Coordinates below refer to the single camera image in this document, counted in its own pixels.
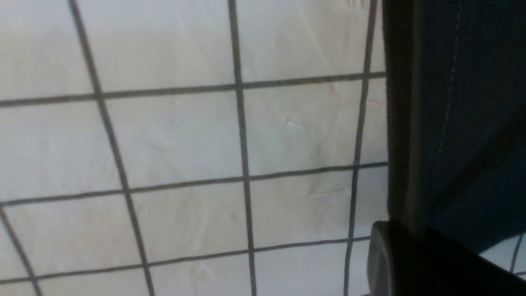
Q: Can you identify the gray long sleeve shirt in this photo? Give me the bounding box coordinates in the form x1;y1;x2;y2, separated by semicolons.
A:
382;0;526;253

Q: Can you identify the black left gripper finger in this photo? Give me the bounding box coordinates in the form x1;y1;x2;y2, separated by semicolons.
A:
367;221;526;296

